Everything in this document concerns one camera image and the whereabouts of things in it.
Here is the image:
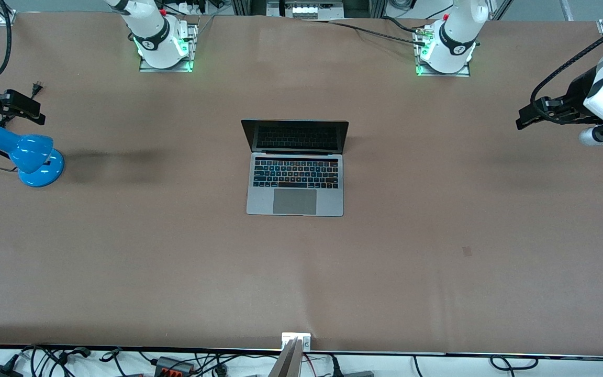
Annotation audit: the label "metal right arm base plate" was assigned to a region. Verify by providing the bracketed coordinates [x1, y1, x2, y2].
[139, 24, 198, 73]

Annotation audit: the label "grey laptop computer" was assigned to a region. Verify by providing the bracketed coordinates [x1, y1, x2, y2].
[241, 119, 350, 217]

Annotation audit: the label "white power strip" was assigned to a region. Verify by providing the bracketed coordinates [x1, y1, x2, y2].
[168, 0, 209, 15]

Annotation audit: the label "black looped cable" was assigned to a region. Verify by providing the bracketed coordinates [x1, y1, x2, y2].
[490, 354, 539, 371]

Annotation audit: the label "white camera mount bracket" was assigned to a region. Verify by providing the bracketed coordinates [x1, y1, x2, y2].
[281, 332, 312, 350]

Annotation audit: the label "braided left arm cable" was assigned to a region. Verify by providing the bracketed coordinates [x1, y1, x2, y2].
[530, 15, 603, 105]

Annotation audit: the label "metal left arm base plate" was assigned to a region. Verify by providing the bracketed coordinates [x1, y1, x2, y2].
[415, 26, 472, 78]

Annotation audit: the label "aluminium camera mount bar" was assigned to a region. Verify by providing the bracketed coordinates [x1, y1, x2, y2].
[269, 338, 303, 377]

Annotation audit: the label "grey control box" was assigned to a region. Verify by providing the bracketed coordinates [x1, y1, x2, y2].
[266, 0, 345, 20]

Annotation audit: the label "black lamp power cable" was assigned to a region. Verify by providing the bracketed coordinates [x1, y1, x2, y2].
[0, 81, 44, 173]

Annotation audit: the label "orange black connector box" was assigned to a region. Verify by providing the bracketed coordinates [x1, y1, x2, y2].
[154, 356, 196, 375]

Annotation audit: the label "black aluminium frame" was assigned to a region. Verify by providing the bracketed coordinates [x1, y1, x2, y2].
[231, 0, 386, 19]

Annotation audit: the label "thick black table cable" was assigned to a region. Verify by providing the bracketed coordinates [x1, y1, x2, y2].
[383, 15, 429, 34]

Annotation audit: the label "thin black table cable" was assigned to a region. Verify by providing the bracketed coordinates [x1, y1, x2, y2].
[301, 17, 420, 45]

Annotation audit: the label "blue desk lamp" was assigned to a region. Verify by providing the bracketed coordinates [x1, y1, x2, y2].
[0, 125, 65, 188]

